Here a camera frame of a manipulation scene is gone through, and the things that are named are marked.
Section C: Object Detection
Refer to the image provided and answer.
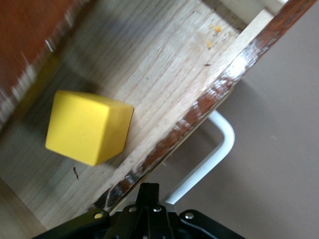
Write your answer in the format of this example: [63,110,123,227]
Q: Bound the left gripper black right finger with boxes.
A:
[149,183,172,239]

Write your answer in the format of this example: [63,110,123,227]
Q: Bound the yellow cube block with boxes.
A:
[45,90,135,167]

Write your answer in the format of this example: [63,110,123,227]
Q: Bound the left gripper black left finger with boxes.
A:
[107,183,150,239]

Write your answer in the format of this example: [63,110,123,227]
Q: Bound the wooden drawer with white handle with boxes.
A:
[0,0,317,232]

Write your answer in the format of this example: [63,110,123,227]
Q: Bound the dark brown wooden cabinet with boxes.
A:
[0,0,99,130]

